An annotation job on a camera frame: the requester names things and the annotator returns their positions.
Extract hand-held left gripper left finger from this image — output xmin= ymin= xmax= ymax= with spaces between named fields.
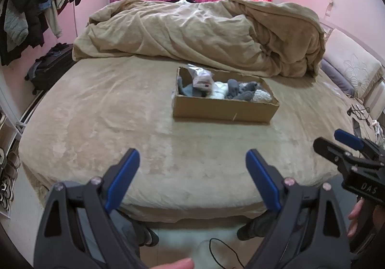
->
xmin=33 ymin=148 xmax=151 ymax=269

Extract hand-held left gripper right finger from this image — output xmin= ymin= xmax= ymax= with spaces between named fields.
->
xmin=245 ymin=149 xmax=352 ymax=269

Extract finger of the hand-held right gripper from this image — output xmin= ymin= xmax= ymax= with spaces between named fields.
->
xmin=334 ymin=128 xmax=385 ymax=156
xmin=313 ymin=137 xmax=353 ymax=174

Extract cardboard box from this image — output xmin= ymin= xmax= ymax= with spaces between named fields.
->
xmin=171 ymin=66 xmax=280 ymax=123

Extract white bobbled sock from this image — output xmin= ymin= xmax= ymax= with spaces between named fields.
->
xmin=251 ymin=89 xmax=275 ymax=104

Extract dark grey knitted socks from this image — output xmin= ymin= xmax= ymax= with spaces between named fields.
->
xmin=235 ymin=82 xmax=261 ymax=102

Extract blue-grey fleece sock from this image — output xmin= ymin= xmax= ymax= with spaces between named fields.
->
xmin=177 ymin=76 xmax=206 ymax=97
xmin=226 ymin=79 xmax=242 ymax=99

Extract white fluffy cloth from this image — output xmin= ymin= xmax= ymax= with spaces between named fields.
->
xmin=207 ymin=83 xmax=229 ymax=99

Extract clear plastic packet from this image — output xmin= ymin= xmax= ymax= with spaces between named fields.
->
xmin=186 ymin=64 xmax=215 ymax=91

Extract person's right hand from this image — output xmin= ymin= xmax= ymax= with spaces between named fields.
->
xmin=347 ymin=198 xmax=366 ymax=238

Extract person's left hand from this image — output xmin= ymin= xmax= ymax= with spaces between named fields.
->
xmin=144 ymin=258 xmax=194 ymax=269

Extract person's right leg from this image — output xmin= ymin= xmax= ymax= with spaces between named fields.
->
xmin=237 ymin=212 xmax=278 ymax=241

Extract person's leg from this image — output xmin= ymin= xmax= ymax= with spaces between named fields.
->
xmin=113 ymin=210 xmax=160 ymax=259
xmin=237 ymin=212 xmax=278 ymax=241

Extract person's left leg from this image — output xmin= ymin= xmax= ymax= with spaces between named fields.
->
xmin=113 ymin=210 xmax=160 ymax=259

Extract bed with beige sheet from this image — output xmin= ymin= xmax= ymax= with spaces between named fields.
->
xmin=18 ymin=0 xmax=385 ymax=223

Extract grey pillow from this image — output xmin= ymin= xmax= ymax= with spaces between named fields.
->
xmin=320 ymin=58 xmax=356 ymax=96

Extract white floral pillow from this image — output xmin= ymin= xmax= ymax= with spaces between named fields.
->
xmin=323 ymin=28 xmax=383 ymax=98

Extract white shoe rack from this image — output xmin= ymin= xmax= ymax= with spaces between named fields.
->
xmin=0 ymin=107 xmax=22 ymax=219

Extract black suitcase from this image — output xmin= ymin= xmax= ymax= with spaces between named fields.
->
xmin=25 ymin=43 xmax=76 ymax=96

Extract beige duvet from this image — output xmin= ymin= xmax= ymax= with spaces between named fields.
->
xmin=72 ymin=0 xmax=327 ymax=78

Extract coat rack pole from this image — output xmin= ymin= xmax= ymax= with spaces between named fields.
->
xmin=72 ymin=1 xmax=79 ymax=37

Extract grey-green padded jacket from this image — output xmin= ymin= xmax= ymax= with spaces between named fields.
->
xmin=4 ymin=0 xmax=29 ymax=53

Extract black charger cable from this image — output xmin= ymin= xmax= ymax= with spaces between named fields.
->
xmin=346 ymin=103 xmax=374 ymax=123

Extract thin black floor cable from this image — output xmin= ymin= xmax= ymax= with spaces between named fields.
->
xmin=209 ymin=238 xmax=246 ymax=269

